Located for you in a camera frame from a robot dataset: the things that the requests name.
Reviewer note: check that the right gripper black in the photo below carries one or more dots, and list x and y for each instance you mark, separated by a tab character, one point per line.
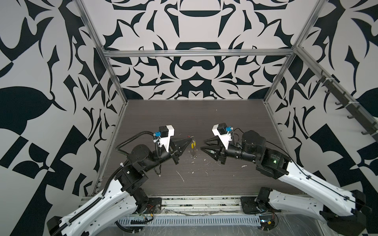
222	153

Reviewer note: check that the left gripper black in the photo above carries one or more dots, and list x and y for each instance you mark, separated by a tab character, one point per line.
175	147

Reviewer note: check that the yellow capped key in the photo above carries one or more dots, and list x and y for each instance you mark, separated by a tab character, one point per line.
193	145

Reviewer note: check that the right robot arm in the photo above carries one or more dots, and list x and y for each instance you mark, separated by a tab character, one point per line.
345	212

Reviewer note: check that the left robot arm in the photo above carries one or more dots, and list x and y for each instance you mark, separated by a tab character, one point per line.
122	194

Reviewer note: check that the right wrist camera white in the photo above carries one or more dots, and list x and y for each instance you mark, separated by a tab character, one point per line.
224	133

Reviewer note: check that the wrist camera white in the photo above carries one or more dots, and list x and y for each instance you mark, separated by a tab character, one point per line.
163	136
224	133

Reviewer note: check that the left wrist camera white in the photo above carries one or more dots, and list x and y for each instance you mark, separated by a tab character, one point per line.
163	136

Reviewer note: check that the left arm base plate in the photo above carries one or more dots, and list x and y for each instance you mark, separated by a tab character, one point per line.
149	205

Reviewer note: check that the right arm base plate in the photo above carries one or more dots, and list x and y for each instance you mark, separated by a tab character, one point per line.
256	205

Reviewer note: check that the white slotted cable duct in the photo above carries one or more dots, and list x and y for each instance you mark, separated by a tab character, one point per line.
205	220

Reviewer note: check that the black wall hook rail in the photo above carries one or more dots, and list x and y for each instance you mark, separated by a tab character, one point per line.
346	101

